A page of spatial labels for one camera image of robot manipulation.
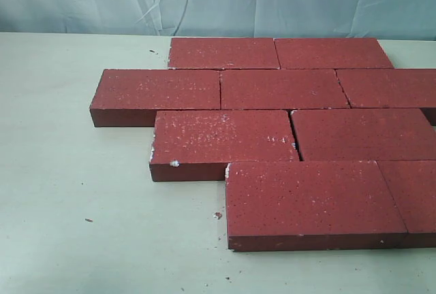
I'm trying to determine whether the red brick once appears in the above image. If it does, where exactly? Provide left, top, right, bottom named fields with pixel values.
left=221, top=69, right=349, bottom=110

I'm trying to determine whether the red brick second row right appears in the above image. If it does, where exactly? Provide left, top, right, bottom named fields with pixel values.
left=336, top=69, right=436, bottom=126

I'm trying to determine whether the red brick third row right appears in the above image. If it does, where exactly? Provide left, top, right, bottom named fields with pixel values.
left=292, top=108, right=435, bottom=161

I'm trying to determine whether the white backdrop sheet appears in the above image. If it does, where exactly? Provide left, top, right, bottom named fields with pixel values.
left=1, top=0, right=435, bottom=40

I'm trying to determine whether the red brick white speckled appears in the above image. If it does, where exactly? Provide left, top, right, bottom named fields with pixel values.
left=149, top=110, right=299, bottom=182

